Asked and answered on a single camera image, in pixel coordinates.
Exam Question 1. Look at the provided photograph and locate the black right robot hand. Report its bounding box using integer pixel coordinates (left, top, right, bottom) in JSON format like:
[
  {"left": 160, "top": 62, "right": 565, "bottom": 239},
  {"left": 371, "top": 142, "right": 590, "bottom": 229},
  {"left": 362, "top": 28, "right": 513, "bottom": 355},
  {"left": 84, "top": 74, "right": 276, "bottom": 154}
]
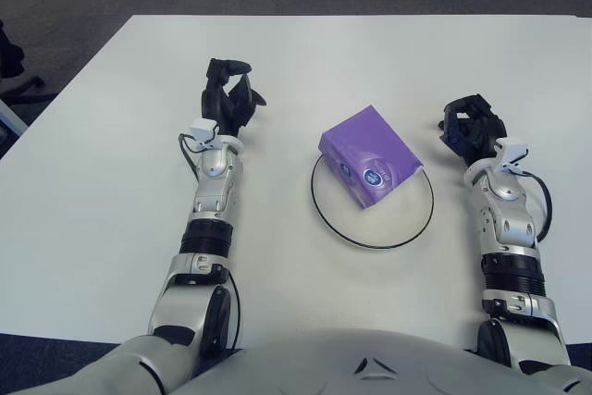
[{"left": 438, "top": 93, "right": 508, "bottom": 166}]

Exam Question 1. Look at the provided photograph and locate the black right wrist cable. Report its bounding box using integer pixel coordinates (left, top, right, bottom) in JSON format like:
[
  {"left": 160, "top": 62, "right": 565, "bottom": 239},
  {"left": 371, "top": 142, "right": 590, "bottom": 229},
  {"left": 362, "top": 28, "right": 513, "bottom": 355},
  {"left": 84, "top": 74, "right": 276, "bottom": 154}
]
[{"left": 522, "top": 170, "right": 552, "bottom": 243}]

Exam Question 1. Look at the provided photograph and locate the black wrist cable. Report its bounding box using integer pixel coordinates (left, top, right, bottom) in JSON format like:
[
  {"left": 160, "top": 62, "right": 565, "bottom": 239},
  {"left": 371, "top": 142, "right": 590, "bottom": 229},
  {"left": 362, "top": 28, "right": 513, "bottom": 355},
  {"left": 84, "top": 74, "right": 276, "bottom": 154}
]
[
  {"left": 178, "top": 132, "right": 205, "bottom": 179},
  {"left": 522, "top": 170, "right": 552, "bottom": 243}
]

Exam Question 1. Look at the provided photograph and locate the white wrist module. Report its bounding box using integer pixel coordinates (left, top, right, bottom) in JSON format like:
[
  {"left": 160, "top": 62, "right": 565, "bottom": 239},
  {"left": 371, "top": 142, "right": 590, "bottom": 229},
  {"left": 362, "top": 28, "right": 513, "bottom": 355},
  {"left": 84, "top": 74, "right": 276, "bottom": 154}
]
[
  {"left": 497, "top": 136, "right": 529, "bottom": 169},
  {"left": 189, "top": 119, "right": 219, "bottom": 147}
]

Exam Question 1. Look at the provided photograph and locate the purple tissue paper pack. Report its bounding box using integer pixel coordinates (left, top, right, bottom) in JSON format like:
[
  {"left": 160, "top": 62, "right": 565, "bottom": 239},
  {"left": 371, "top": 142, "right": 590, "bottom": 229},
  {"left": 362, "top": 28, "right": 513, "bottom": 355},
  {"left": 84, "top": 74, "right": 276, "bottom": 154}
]
[{"left": 318, "top": 105, "right": 425, "bottom": 209}]

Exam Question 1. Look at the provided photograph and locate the white plate with black rim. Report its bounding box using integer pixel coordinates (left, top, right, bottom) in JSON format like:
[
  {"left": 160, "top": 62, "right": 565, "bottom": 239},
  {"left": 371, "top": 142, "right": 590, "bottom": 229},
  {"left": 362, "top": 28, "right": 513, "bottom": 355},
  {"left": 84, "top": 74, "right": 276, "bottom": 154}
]
[{"left": 310, "top": 149, "right": 436, "bottom": 251}]

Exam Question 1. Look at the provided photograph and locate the black left elbow cable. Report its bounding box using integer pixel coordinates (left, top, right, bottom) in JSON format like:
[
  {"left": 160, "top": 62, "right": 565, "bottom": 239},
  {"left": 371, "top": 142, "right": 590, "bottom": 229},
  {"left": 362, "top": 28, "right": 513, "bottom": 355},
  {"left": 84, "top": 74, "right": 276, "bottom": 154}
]
[{"left": 228, "top": 269, "right": 242, "bottom": 350}]

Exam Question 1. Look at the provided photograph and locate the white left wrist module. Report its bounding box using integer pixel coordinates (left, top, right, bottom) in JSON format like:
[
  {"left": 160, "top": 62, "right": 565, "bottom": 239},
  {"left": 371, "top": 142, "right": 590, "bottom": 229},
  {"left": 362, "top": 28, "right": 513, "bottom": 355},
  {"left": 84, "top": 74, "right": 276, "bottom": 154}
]
[{"left": 189, "top": 119, "right": 219, "bottom": 147}]

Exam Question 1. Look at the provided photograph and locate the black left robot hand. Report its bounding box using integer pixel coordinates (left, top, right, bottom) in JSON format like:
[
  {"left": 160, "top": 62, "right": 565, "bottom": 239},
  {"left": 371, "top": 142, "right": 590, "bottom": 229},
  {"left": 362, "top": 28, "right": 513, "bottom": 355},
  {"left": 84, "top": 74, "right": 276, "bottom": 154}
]
[{"left": 200, "top": 57, "right": 267, "bottom": 137}]

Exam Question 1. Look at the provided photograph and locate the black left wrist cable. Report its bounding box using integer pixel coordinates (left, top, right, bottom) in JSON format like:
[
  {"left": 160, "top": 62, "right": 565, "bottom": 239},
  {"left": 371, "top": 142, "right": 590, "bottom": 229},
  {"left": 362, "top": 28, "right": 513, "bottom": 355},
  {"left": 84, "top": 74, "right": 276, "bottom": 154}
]
[{"left": 178, "top": 132, "right": 205, "bottom": 179}]

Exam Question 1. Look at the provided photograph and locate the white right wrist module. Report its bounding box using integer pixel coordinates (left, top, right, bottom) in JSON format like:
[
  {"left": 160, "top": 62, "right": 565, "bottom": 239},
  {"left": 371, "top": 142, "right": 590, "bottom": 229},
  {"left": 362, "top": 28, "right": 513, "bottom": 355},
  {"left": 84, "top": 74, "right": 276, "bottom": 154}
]
[{"left": 497, "top": 136, "right": 529, "bottom": 169}]

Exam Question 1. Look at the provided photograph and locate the black office chair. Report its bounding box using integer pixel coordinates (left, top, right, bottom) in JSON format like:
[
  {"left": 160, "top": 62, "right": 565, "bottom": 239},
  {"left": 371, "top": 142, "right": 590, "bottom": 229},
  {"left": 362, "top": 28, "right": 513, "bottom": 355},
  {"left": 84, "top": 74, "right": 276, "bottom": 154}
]
[{"left": 0, "top": 19, "right": 55, "bottom": 103}]

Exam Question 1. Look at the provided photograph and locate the grey robot torso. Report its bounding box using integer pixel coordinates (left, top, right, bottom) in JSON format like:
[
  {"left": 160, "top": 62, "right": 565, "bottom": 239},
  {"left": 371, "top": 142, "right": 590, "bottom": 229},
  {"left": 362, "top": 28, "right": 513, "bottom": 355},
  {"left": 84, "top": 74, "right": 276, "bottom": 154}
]
[{"left": 175, "top": 327, "right": 592, "bottom": 395}]

